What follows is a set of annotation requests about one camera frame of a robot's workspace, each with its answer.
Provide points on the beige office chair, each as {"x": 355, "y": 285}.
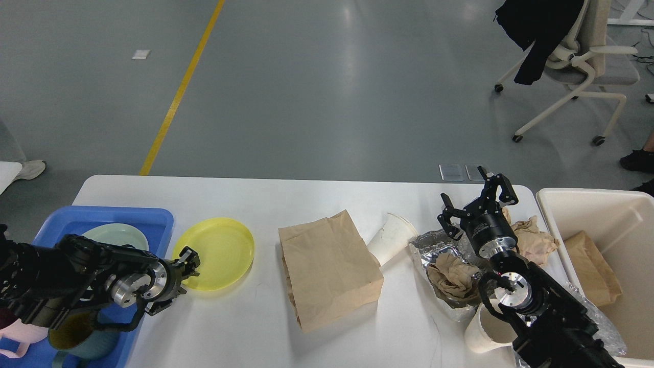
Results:
{"x": 586, "y": 62}

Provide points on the cream plastic bin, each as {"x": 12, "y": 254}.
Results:
{"x": 621, "y": 225}

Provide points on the pink ribbed mug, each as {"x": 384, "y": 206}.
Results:
{"x": 14, "y": 329}

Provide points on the yellow plastic plate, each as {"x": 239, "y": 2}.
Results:
{"x": 225, "y": 248}

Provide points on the crumpled aluminium foil tray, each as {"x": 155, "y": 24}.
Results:
{"x": 425, "y": 249}

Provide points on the white paper cup upright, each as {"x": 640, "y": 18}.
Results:
{"x": 485, "y": 332}

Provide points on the brown paper bag in bin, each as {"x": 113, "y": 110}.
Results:
{"x": 597, "y": 279}

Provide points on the floor outlet plates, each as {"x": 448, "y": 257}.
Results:
{"x": 460, "y": 173}

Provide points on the white paper cup lying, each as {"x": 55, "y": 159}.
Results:
{"x": 394, "y": 236}

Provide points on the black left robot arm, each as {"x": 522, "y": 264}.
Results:
{"x": 44, "y": 286}

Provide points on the black shoe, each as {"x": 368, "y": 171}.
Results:
{"x": 646, "y": 187}
{"x": 639, "y": 161}

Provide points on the clear plastic wrap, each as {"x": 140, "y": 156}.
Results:
{"x": 607, "y": 332}

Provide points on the white desk frame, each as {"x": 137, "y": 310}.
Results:
{"x": 630, "y": 16}

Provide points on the blue plastic tray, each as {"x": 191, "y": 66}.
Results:
{"x": 155, "y": 223}

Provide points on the crumpled beige napkin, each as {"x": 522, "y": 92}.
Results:
{"x": 534, "y": 244}

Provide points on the pale green plate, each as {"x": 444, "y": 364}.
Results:
{"x": 118, "y": 234}

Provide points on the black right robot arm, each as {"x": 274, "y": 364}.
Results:
{"x": 553, "y": 328}

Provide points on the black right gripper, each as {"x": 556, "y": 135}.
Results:
{"x": 486, "y": 227}

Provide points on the dark teal mug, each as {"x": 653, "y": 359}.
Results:
{"x": 79, "y": 337}

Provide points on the white shoe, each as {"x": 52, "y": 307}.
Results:
{"x": 30, "y": 170}

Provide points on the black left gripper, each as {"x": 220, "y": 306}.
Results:
{"x": 157, "y": 283}

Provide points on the crumpled brown napkin in foil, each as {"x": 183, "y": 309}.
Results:
{"x": 454, "y": 281}

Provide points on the black jacket on chair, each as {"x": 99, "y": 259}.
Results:
{"x": 537, "y": 27}

